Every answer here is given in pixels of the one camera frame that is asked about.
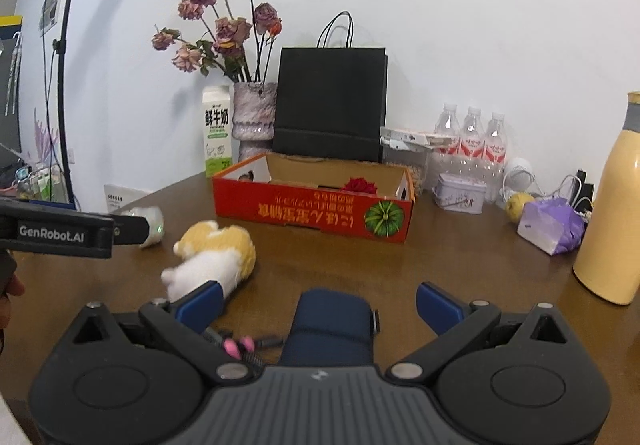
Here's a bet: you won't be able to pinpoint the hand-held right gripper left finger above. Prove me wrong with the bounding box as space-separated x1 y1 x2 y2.
62 281 261 383

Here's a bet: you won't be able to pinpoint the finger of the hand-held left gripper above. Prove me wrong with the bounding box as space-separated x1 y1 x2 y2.
112 212 151 247

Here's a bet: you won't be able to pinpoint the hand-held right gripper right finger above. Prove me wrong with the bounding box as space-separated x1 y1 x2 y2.
382 282 571 383

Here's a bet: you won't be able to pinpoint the clear plastic item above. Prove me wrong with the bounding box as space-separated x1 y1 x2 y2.
122 206 165 250

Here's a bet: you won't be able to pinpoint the white yellow plush sheep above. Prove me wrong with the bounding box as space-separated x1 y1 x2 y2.
161 220 257 303

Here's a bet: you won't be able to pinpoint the navy blue pouch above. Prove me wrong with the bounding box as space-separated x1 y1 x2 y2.
277 288 381 368

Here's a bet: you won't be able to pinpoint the red cardboard box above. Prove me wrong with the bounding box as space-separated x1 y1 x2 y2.
212 151 416 246

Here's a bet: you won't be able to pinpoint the red rose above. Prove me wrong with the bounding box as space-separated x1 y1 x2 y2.
342 178 378 196

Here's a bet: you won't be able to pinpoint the person's left hand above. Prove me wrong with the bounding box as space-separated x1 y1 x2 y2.
0 250 26 331

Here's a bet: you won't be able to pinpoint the grey tin box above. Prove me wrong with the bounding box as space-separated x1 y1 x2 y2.
432 172 487 214

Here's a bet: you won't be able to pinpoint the white green milk carton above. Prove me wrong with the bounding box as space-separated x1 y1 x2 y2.
202 86 233 178

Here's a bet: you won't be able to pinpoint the black light stand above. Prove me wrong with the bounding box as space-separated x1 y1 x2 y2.
52 0 93 213

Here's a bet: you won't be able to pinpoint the purple tissue pack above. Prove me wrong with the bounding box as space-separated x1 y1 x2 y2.
517 198 587 257

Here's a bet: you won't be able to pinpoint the clear plastic food container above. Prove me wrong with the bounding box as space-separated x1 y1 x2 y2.
382 145 431 196

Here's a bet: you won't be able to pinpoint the small white fan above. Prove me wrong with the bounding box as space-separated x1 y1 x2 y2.
501 158 536 196

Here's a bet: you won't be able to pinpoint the pink purple vase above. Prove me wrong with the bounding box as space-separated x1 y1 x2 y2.
232 82 277 163

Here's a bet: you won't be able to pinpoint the white flat box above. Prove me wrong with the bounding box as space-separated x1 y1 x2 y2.
380 126 461 151

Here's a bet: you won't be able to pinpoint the small black device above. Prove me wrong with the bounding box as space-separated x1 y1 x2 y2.
575 168 596 213

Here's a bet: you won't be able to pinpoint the yellow thermos jug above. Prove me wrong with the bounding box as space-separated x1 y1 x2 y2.
572 92 640 306

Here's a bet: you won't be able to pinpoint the dried pink roses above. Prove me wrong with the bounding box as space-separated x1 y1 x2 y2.
151 0 283 83

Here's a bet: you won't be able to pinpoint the black paper bag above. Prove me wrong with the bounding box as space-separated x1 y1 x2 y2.
272 11 388 163

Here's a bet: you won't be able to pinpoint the metal wire cart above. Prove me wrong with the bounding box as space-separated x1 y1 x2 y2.
0 165 68 203

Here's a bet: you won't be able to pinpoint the purple wall decal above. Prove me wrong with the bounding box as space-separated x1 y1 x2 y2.
32 108 61 161

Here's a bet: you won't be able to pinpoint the white charger cables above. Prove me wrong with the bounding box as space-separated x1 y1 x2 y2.
557 172 593 211

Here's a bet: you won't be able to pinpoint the wall poster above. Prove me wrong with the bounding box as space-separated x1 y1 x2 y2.
39 0 67 37

